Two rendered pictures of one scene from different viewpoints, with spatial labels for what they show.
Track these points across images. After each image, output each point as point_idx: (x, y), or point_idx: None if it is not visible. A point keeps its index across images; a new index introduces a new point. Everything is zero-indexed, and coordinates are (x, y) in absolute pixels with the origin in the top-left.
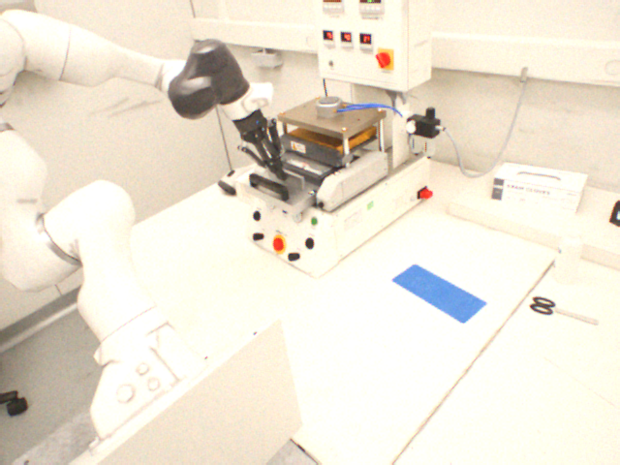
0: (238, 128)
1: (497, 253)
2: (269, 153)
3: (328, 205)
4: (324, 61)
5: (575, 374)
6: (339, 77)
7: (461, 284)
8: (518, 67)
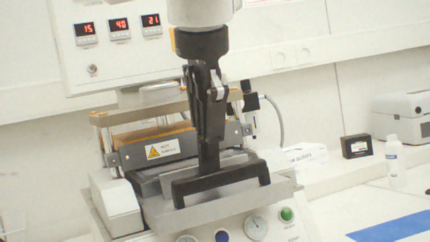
0: (215, 48)
1: (350, 202)
2: (200, 126)
3: (295, 175)
4: (76, 69)
5: None
6: (109, 83)
7: (394, 216)
8: None
